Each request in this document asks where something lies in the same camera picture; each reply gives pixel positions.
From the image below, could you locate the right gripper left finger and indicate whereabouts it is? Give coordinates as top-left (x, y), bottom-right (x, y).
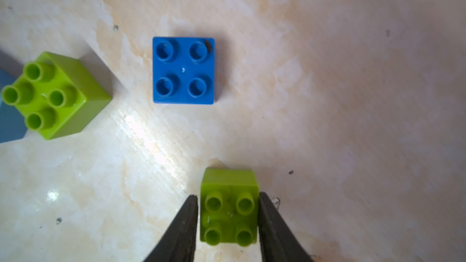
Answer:
top-left (144, 195), bottom-right (199, 262)

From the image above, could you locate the lime square brick studs up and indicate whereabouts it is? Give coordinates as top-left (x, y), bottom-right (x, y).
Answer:
top-left (1, 52), bottom-right (112, 140)

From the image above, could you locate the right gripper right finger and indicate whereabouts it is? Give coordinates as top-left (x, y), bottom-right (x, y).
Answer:
top-left (258, 192), bottom-right (313, 262)

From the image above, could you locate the upside-down lime square brick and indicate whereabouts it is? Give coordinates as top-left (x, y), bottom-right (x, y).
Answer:
top-left (200, 167), bottom-right (259, 247)

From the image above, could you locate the light blue long brick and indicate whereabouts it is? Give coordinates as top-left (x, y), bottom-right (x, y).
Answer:
top-left (0, 68), bottom-right (28, 144)

